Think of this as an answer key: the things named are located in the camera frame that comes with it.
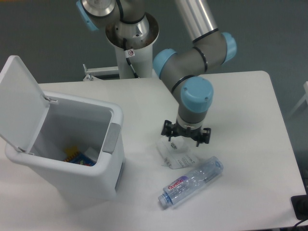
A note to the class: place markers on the clear plastic water bottle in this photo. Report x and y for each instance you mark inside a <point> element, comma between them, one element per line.
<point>184,186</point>

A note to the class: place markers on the black device at edge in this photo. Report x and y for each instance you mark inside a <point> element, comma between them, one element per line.
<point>300,206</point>

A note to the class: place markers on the white furniture leg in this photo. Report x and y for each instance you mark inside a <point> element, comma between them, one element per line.
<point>302,103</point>

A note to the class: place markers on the white trash can lid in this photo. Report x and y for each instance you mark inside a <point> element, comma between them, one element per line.
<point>23,105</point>

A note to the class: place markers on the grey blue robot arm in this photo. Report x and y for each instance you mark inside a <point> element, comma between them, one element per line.
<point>180,73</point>

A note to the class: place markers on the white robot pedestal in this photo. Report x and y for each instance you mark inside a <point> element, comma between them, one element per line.
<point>133,44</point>

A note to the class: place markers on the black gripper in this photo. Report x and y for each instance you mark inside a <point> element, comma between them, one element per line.
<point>200,135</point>

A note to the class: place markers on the clear plastic wrapper bag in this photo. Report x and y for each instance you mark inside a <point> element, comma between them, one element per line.
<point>176,153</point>

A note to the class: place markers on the white trash can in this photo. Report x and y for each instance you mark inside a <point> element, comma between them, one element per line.
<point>72,142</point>

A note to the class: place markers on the colourful trash in can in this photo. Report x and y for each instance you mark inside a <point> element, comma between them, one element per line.
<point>75,156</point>

